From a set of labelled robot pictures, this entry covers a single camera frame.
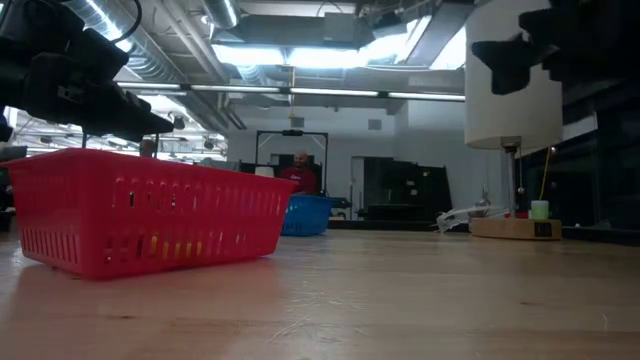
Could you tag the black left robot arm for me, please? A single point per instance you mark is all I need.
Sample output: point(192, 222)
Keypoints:
point(15, 50)

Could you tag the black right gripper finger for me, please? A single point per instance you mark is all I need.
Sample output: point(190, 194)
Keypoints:
point(510, 57)
point(510, 45)

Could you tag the red plastic basket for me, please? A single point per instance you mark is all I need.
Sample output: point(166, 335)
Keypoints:
point(90, 175)

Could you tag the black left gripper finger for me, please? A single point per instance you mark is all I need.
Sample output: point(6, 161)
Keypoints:
point(135, 127)
point(135, 105)

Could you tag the red storage box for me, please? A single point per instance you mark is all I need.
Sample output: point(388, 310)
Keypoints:
point(523, 215)

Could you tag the blue plastic basket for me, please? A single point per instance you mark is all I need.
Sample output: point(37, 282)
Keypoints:
point(307, 215)

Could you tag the black gantry frame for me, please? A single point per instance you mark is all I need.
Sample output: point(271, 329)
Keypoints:
point(292, 132)

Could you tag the black cabinet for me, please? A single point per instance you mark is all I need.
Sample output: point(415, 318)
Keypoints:
point(400, 185)

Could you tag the ceiling strip light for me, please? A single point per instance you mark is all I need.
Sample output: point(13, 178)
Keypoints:
point(240, 89)

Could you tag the green wipes canister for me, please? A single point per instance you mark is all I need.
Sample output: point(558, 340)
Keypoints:
point(539, 210)

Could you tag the small white lamp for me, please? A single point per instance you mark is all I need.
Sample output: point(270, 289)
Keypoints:
point(264, 172)

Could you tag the white shade wooden base lamp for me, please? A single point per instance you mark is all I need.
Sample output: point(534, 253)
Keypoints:
point(512, 115)

